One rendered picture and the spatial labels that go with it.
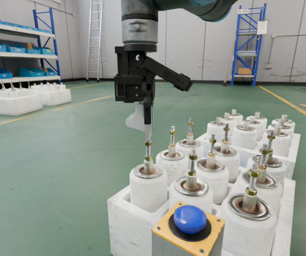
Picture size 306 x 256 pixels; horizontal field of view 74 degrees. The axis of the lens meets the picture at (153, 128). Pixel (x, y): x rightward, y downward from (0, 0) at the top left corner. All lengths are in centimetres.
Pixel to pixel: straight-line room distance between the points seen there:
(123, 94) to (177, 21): 665
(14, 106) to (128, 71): 222
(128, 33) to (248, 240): 43
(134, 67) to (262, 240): 40
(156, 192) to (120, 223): 13
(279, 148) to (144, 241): 61
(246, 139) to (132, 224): 59
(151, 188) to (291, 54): 664
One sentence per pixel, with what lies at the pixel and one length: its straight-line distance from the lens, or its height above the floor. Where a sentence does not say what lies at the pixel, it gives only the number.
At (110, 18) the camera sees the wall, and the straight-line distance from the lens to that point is 792.
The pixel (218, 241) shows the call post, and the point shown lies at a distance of 30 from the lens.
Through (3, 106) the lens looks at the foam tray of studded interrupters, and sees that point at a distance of 271.
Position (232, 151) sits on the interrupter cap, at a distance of 68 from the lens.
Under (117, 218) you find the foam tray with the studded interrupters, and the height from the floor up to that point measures 14.
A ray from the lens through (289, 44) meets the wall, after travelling 696.
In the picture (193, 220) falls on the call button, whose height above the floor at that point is 33.
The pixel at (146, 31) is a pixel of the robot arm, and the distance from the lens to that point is 43.
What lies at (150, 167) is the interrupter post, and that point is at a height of 27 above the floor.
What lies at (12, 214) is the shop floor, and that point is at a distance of 93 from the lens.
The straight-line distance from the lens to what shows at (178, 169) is 59.
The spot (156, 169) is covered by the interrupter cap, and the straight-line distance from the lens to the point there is 53.
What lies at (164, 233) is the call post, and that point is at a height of 31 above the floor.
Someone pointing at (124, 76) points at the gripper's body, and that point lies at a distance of 44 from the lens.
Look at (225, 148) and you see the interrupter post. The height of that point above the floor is 27.
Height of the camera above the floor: 51
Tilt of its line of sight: 17 degrees down
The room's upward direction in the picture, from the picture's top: straight up
